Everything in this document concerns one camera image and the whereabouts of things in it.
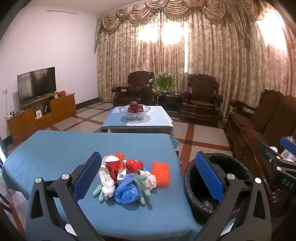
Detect large blue tablecloth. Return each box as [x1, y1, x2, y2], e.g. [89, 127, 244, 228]
[2, 130, 202, 240]

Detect clear crumpled plastic bag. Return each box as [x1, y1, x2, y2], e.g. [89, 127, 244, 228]
[140, 171, 158, 191]

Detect power strip with chargers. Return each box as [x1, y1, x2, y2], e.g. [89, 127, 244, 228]
[3, 106, 18, 119]

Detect blue and white tablecloth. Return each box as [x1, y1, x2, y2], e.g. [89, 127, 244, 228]
[101, 106, 174, 131]

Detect green potted plant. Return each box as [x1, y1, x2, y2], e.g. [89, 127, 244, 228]
[150, 71, 176, 92]

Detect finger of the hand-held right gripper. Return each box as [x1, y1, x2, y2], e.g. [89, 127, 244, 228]
[279, 137, 296, 155]
[258, 142, 296, 187]

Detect floral beige curtain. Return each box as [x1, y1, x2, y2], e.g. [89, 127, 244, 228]
[95, 13, 296, 127]

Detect dark wooden side table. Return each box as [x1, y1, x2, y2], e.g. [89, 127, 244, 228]
[153, 90, 184, 118]

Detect blue crumpled plastic bag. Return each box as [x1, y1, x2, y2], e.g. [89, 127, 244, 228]
[113, 174, 142, 205]

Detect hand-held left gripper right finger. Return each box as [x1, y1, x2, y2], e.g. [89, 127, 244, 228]
[194, 152, 272, 241]

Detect dark wooden sofa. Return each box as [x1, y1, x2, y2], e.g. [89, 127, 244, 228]
[223, 89, 296, 215]

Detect dark wooden armchair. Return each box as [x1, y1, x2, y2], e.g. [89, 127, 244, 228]
[180, 73, 224, 128]
[111, 71, 158, 108]

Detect draped curtain valance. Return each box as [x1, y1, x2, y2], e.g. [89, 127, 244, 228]
[97, 0, 279, 34]

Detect flat screen television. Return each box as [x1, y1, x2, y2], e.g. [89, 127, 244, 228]
[17, 67, 57, 105]

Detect wooden television cabinet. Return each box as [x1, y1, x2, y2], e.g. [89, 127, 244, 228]
[6, 93, 77, 143]

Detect red crumpled plastic bag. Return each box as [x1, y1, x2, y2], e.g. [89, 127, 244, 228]
[125, 159, 144, 173]

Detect red and white paper cup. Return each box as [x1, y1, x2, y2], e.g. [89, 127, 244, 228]
[102, 155, 120, 181]

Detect black trash bin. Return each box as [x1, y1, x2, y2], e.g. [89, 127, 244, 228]
[184, 153, 254, 227]

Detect orange foam net sleeve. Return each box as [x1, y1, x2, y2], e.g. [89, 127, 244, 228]
[151, 161, 171, 187]
[114, 152, 126, 171]

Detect white box with blue print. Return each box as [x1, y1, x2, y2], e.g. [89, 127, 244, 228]
[116, 160, 130, 184]

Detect glass fruit bowl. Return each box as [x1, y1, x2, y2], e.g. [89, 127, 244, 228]
[120, 104, 151, 122]

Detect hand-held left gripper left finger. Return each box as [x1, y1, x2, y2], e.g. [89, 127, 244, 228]
[25, 152, 111, 241]

